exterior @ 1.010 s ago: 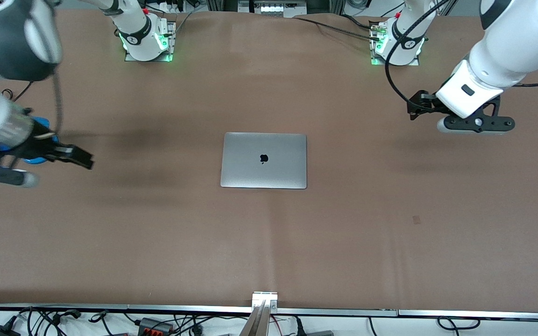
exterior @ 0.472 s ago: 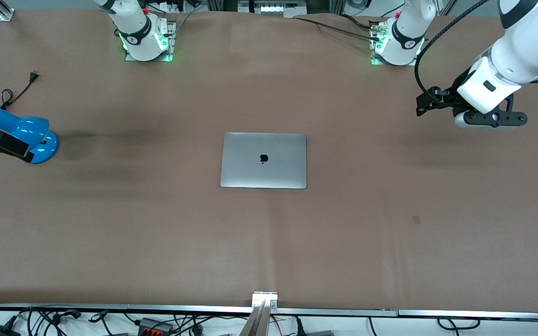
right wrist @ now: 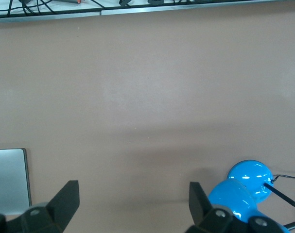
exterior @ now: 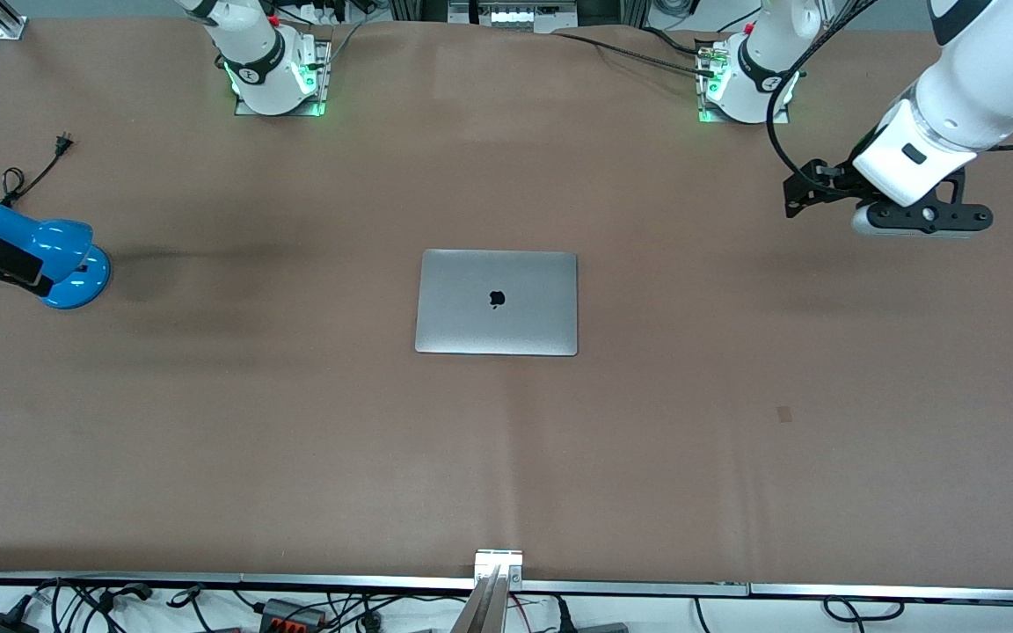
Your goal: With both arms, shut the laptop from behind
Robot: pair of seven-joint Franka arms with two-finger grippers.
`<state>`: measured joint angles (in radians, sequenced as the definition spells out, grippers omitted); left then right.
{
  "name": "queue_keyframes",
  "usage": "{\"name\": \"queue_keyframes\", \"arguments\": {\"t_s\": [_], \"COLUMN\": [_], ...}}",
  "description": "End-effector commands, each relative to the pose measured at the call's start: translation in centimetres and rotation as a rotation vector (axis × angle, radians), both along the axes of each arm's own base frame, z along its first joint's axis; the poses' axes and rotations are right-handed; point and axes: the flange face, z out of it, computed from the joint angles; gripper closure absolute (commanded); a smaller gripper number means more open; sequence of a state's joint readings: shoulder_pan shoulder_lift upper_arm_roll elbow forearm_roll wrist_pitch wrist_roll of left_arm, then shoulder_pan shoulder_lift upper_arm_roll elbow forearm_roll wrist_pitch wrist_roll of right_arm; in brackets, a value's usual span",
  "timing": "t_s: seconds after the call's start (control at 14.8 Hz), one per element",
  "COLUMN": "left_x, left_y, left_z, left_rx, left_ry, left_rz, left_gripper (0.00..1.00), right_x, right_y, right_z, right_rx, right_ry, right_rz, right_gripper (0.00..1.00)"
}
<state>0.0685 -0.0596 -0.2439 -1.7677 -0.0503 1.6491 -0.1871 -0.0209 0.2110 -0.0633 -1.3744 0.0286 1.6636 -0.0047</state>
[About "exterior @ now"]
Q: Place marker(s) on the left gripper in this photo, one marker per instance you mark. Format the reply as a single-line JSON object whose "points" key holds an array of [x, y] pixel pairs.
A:
{"points": [[830, 180]]}

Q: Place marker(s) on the grey laptop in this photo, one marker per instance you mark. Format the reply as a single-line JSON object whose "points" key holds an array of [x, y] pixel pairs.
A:
{"points": [[471, 316]]}

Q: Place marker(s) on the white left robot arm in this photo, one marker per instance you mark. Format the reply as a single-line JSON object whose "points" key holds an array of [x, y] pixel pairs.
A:
{"points": [[990, 70]]}

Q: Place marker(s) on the blue desk lamp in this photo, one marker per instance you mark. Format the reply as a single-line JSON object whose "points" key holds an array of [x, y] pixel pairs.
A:
{"points": [[80, 281]]}

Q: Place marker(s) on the brown table mat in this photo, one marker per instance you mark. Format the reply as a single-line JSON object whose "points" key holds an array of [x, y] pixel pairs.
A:
{"points": [[735, 396]]}

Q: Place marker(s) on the white power strip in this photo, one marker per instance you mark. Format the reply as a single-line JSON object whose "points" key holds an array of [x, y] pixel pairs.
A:
{"points": [[515, 16]]}

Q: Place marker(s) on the black power adapter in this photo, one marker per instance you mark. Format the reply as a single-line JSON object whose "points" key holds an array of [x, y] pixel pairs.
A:
{"points": [[1, 624]]}

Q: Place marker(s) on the black orange connector box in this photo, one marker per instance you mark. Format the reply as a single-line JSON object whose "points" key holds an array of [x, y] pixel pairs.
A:
{"points": [[291, 613]]}

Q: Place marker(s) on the aluminium profile bar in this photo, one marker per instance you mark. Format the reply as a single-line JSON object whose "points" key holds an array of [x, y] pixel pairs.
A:
{"points": [[493, 598]]}

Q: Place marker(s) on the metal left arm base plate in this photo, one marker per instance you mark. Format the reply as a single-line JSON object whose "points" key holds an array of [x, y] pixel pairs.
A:
{"points": [[703, 97]]}

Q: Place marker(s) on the aluminium corner post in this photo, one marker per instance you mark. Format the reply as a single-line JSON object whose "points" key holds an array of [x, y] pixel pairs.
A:
{"points": [[5, 18]]}

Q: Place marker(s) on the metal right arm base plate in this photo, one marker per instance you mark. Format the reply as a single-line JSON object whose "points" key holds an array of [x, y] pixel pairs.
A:
{"points": [[324, 57]]}

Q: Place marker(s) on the aluminium table edge rail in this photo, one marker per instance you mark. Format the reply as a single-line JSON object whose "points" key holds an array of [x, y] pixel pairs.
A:
{"points": [[207, 580]]}

